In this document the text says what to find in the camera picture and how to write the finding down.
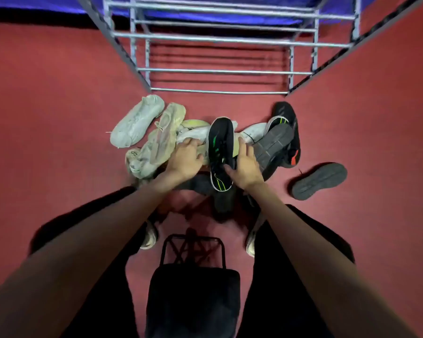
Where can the person's black trousers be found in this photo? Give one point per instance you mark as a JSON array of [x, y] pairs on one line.
[[105, 313]]

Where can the black sneaker orange marks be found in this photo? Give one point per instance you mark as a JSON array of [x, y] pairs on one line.
[[319, 181], [273, 147]]

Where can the beige sneaker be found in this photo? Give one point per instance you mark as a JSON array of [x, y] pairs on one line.
[[141, 161], [167, 133]]

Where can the black folding stool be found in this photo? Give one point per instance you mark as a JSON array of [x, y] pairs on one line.
[[194, 299]]

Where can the black sneaker green stripes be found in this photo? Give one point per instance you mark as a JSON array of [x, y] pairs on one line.
[[220, 151], [278, 123]]

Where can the person's right forearm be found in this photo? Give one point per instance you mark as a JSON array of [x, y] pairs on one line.
[[303, 260]]

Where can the person's left forearm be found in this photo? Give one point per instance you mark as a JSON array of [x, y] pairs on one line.
[[91, 249]]

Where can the blue tarp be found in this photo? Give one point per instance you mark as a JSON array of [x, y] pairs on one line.
[[38, 3]]

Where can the person's cream clog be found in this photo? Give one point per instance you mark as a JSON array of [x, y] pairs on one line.
[[149, 237], [250, 244]]

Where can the grey metal shoe rack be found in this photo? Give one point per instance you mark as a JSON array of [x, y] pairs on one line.
[[215, 91]]

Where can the person's left hand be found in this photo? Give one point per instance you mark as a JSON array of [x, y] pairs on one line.
[[183, 160]]

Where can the plain white sneaker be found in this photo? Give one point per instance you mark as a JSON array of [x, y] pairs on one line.
[[253, 133]]

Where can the person's right hand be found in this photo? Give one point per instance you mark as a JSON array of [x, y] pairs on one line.
[[246, 168]]

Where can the person's left cream clog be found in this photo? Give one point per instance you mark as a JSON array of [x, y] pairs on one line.
[[149, 237]]

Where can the white knit sneaker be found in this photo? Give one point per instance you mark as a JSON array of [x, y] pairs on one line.
[[137, 119]]

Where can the person's right cream clog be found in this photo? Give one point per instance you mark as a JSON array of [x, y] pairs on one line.
[[250, 244]]

